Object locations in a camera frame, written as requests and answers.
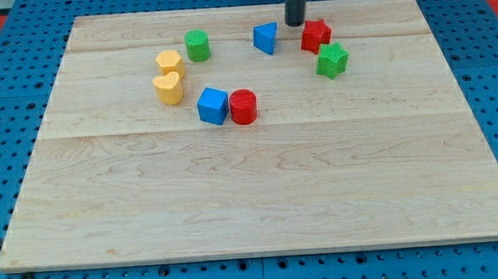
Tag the green star block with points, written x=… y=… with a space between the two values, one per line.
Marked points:
x=332 y=60

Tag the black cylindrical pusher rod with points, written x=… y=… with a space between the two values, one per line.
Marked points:
x=294 y=12

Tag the blue cube block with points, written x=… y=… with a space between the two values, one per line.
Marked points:
x=213 y=106

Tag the yellow heart block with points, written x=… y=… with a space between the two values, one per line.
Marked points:
x=169 y=88

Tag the red star block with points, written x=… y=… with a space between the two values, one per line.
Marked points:
x=315 y=33

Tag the yellow pentagon block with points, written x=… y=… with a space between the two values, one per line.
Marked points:
x=170 y=61

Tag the green cylinder block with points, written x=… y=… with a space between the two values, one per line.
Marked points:
x=196 y=43

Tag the light wooden board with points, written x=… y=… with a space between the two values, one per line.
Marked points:
x=386 y=155

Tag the red cylinder block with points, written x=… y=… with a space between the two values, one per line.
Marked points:
x=243 y=106

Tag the blue triangle block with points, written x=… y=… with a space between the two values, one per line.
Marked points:
x=264 y=37

